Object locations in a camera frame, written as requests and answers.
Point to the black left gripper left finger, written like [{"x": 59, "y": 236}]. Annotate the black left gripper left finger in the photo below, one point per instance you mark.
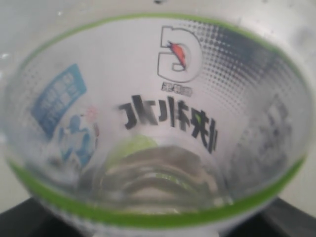
[{"x": 30, "y": 219}]

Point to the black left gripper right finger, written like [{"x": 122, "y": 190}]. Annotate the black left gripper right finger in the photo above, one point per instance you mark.
[{"x": 280, "y": 219}]

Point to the clear labelled drink bottle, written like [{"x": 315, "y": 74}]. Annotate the clear labelled drink bottle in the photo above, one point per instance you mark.
[{"x": 156, "y": 118}]

